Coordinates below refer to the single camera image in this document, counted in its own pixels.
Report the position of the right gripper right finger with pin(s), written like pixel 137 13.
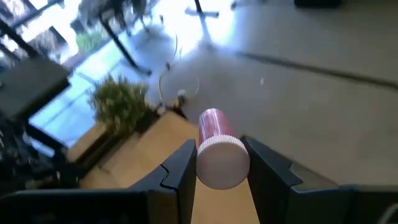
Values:
pixel 270 186

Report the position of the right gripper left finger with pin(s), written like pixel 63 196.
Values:
pixel 177 186

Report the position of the purple translucent medicine bottle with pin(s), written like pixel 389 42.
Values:
pixel 222 165

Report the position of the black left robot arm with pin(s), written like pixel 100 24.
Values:
pixel 18 155

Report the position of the wooden shelf black metal legs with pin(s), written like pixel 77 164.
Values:
pixel 149 155

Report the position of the green potted plant black pot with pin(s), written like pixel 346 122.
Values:
pixel 119 102

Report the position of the grey desk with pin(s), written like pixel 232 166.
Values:
pixel 28 87

